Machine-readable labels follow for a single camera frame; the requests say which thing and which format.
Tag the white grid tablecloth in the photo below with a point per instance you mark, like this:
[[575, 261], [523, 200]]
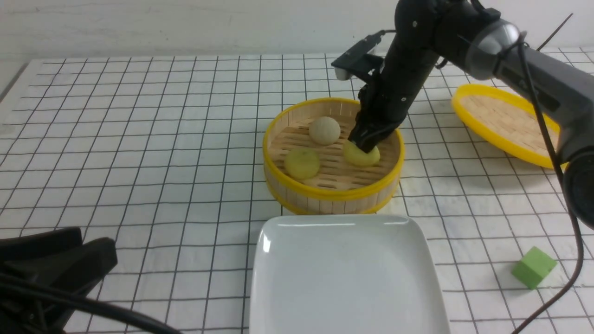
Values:
[[163, 155]]

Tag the green foam cube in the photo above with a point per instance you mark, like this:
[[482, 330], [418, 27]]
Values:
[[533, 268]]

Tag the bamboo steamer basket yellow rim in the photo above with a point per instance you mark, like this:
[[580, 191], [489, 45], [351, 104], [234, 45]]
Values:
[[339, 187]]

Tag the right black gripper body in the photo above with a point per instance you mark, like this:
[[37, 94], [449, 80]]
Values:
[[386, 101]]

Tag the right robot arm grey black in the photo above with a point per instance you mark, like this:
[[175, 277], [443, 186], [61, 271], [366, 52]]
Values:
[[485, 46]]

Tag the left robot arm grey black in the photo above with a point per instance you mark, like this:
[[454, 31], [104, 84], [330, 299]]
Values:
[[56, 259]]

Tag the yellow steamed bun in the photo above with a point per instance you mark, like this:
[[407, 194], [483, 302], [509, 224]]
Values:
[[359, 158], [302, 163]]

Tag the white steamed bun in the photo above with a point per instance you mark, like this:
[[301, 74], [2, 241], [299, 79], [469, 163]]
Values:
[[324, 131]]

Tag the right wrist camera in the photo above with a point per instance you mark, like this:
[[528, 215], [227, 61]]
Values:
[[359, 60]]

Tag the bamboo steamer lid yellow rim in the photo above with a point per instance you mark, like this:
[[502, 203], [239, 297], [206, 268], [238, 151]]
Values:
[[503, 119]]

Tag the white square ceramic plate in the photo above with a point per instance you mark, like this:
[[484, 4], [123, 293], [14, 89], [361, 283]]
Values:
[[345, 274]]

